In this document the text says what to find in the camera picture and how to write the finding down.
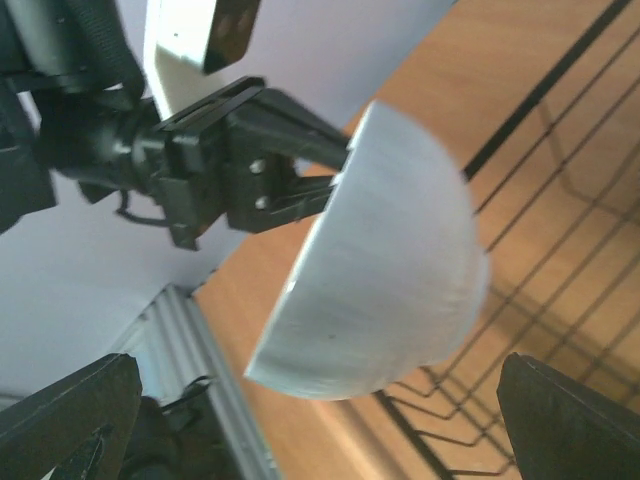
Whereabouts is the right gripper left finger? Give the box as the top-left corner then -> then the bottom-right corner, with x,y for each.
1,353 -> 142,479

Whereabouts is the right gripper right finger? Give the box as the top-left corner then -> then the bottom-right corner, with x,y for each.
497,353 -> 639,479

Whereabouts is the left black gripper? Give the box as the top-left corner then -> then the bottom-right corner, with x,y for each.
35,76 -> 349,250

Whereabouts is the white bowl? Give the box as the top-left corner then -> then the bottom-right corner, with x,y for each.
244,101 -> 490,401

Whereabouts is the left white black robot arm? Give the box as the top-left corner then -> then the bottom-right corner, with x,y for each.
1,1 -> 348,250

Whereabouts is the aluminium rail frame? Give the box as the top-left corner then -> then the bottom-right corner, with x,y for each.
109,285 -> 281,479

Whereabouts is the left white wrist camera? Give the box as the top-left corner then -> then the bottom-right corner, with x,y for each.
143,0 -> 260,119

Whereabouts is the black wire dish rack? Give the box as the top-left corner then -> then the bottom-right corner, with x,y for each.
375,1 -> 639,479

